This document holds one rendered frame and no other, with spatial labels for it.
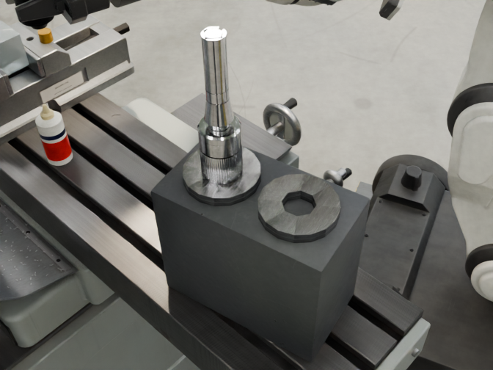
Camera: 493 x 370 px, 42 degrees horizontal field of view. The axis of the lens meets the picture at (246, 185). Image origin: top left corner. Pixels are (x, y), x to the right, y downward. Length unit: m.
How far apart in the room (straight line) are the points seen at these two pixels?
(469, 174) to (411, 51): 1.98
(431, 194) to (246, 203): 0.87
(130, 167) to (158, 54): 1.99
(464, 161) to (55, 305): 0.69
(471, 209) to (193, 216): 0.64
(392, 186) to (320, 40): 1.65
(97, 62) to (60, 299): 0.42
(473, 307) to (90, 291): 0.76
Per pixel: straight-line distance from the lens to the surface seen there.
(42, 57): 1.12
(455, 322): 1.36
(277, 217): 0.68
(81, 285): 1.07
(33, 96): 1.15
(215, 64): 0.62
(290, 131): 1.54
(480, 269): 1.27
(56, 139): 1.03
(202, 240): 0.74
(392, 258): 1.40
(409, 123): 2.65
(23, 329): 1.06
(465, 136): 1.05
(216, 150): 0.68
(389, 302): 0.87
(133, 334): 1.28
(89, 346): 1.19
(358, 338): 0.84
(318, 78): 2.82
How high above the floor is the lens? 1.68
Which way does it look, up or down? 46 degrees down
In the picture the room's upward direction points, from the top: 1 degrees counter-clockwise
